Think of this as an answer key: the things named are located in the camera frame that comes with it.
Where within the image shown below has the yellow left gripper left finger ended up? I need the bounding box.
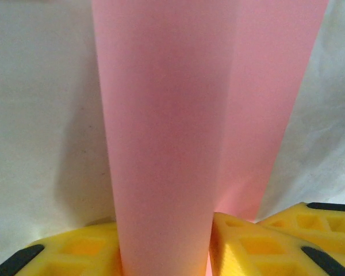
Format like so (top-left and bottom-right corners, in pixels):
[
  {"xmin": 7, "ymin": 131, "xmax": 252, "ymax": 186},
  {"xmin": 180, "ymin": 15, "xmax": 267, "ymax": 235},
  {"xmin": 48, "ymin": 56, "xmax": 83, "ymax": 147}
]
[{"xmin": 0, "ymin": 220, "xmax": 124, "ymax": 276}]

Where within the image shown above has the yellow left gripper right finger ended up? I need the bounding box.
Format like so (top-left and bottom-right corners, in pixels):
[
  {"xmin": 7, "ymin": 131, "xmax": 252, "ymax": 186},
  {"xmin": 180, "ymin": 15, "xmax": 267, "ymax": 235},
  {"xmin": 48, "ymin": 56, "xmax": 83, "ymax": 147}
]
[{"xmin": 209, "ymin": 212, "xmax": 345, "ymax": 276}]

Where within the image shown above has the pink paper sheet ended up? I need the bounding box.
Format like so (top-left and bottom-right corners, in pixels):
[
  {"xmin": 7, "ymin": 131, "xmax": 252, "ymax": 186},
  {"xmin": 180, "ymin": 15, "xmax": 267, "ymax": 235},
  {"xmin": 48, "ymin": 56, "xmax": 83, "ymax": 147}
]
[{"xmin": 90, "ymin": 0, "xmax": 331, "ymax": 276}]

